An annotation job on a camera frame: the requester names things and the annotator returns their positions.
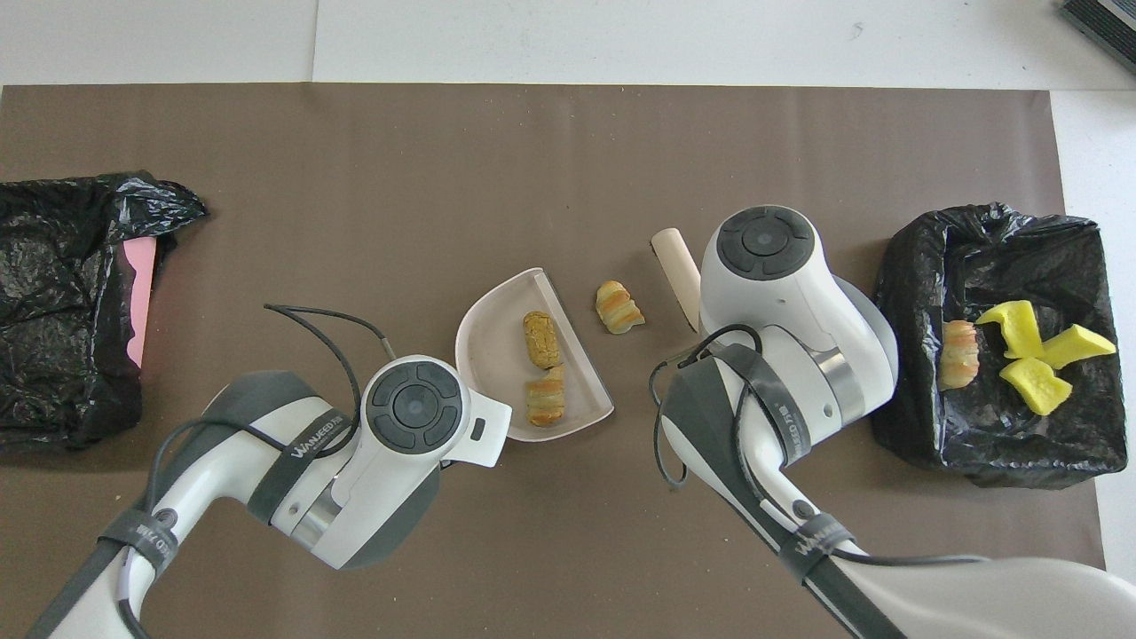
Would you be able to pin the brown breaded nugget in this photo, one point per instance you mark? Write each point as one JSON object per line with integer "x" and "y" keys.
{"x": 541, "y": 339}

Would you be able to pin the orange striped croissant piece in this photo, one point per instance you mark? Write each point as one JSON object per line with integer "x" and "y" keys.
{"x": 546, "y": 399}
{"x": 619, "y": 307}

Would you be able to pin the pale pink plastic dustpan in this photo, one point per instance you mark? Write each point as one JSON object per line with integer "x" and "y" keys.
{"x": 493, "y": 355}

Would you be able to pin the beige crusty bread chunk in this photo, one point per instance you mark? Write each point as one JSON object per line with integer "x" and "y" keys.
{"x": 960, "y": 355}

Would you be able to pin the yellow sponge piece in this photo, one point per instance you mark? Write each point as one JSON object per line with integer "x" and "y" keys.
{"x": 1078, "y": 346}
{"x": 1012, "y": 327}
{"x": 1034, "y": 386}

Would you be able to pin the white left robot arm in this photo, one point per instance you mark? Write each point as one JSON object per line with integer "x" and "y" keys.
{"x": 240, "y": 461}

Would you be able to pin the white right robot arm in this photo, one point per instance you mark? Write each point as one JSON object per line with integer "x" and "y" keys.
{"x": 781, "y": 293}

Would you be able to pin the pink plastic bin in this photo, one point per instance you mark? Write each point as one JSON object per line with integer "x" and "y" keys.
{"x": 139, "y": 293}

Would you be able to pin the black plastic trash bag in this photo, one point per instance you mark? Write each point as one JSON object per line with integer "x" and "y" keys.
{"x": 53, "y": 311}
{"x": 1065, "y": 266}

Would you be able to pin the brown paper table mat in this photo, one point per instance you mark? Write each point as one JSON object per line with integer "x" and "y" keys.
{"x": 444, "y": 177}

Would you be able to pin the dark ribbed device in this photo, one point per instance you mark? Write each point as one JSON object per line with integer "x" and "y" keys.
{"x": 1109, "y": 22}

